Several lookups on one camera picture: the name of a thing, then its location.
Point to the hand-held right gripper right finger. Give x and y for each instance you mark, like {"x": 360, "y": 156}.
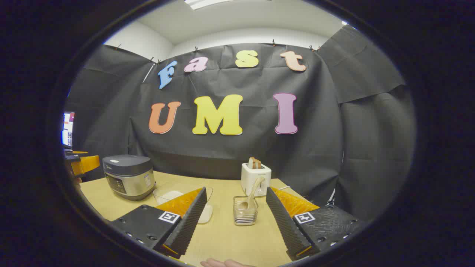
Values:
{"x": 284, "y": 226}

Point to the silver black rice cooker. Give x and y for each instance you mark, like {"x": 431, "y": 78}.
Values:
{"x": 128, "y": 178}

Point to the white toaster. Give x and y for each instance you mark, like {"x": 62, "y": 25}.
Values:
{"x": 252, "y": 178}

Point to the ceiling light panel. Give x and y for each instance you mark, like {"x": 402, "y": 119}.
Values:
{"x": 204, "y": 3}

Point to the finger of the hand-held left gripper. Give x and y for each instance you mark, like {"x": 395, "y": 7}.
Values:
{"x": 87, "y": 164}

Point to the wooden spoon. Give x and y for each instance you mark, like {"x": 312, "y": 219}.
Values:
{"x": 256, "y": 189}

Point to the toast bread slice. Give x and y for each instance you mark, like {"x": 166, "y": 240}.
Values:
{"x": 258, "y": 164}
{"x": 251, "y": 163}

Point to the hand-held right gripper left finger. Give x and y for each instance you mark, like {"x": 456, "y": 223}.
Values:
{"x": 189, "y": 222}

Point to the black backdrop cloth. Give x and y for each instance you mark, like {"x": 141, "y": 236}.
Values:
{"x": 241, "y": 155}

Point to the computer monitor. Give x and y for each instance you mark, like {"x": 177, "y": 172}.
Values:
{"x": 68, "y": 129}

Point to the clear plastic container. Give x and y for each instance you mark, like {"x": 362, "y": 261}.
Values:
{"x": 174, "y": 187}

